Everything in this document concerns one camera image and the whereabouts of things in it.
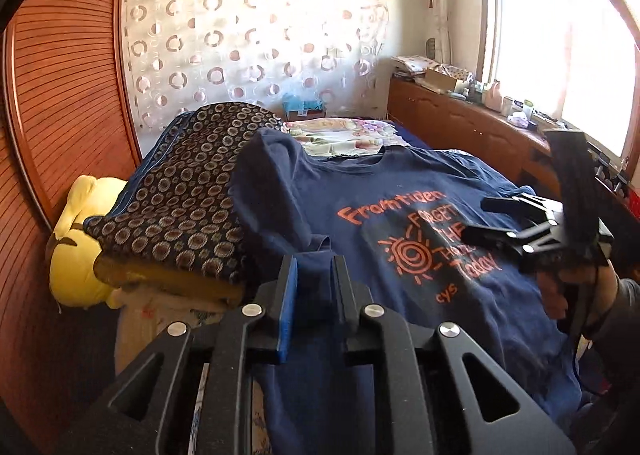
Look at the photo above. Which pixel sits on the white circle-patterned curtain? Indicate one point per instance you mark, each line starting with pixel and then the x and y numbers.
pixel 184 54

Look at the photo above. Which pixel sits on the blue floral white bedsheet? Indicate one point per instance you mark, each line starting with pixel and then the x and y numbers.
pixel 144 315

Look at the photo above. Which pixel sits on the mustard yellow folded cloth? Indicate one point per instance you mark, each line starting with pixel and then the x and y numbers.
pixel 130 274

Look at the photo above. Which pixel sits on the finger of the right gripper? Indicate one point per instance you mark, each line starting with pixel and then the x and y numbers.
pixel 529 210
pixel 505 236

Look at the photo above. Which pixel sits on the navy blue t-shirt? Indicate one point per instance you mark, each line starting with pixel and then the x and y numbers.
pixel 396 217

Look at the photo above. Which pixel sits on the window with wooden frame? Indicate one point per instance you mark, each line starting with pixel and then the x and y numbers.
pixel 574 60

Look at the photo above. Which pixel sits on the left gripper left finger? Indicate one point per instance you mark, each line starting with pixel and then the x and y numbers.
pixel 148 409

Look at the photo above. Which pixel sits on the yellow plush toy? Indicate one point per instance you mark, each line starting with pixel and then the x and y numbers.
pixel 70 252

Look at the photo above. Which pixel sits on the dark circle-patterned folded cloth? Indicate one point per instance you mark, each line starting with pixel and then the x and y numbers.
pixel 176 210

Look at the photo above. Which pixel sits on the wooden louvered wardrobe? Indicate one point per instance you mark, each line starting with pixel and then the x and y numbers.
pixel 63 114

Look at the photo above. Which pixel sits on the cardboard box on cabinet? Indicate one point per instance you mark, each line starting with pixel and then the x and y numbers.
pixel 448 78

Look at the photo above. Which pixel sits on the small blue toy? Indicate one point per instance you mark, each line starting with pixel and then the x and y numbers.
pixel 296 108

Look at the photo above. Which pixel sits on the pink bottle on cabinet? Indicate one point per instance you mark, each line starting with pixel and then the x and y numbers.
pixel 492 97

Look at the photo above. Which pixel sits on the long wooden cabinet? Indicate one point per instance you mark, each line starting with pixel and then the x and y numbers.
pixel 443 122

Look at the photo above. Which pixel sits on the pink floral blanket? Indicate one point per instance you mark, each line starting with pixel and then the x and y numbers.
pixel 336 137

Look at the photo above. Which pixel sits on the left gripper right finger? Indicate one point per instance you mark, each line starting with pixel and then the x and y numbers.
pixel 436 391

